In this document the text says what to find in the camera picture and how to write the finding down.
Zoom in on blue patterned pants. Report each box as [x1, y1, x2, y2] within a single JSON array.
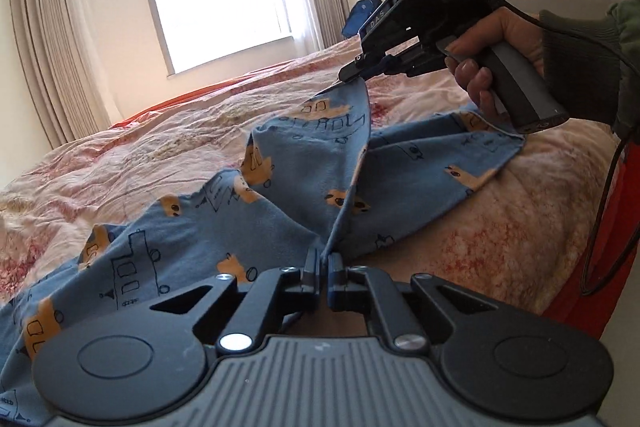
[[1, 79, 524, 426]]

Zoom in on green sleeved right forearm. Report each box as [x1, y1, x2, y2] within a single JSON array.
[[540, 0, 639, 138]]

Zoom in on right hand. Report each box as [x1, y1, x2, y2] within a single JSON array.
[[445, 8, 544, 122]]

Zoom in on blue backpack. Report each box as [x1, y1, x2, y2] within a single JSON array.
[[342, 0, 382, 39]]

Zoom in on pink floral duvet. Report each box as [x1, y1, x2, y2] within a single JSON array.
[[1, 40, 617, 312]]

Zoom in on orange bed sheet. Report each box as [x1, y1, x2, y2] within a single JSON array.
[[118, 60, 639, 337]]

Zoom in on beige left curtain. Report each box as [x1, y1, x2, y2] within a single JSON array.
[[9, 0, 122, 148]]

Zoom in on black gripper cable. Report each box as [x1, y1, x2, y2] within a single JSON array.
[[499, 3, 640, 298]]

